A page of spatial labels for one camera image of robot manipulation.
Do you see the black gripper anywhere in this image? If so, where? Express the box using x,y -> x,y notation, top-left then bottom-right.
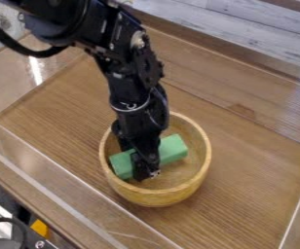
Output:
108,93 -> 171,183

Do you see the green rectangular block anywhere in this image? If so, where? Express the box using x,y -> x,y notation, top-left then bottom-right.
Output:
108,133 -> 188,181

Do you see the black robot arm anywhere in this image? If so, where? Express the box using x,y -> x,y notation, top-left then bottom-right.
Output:
0,0 -> 170,181

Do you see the brown wooden bowl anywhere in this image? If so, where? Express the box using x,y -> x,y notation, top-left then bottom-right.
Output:
99,112 -> 211,207

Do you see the clear acrylic tray wall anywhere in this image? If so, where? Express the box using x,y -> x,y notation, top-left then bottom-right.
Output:
0,124 -> 182,249

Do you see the black cable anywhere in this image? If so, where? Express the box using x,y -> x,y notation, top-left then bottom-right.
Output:
0,217 -> 32,249

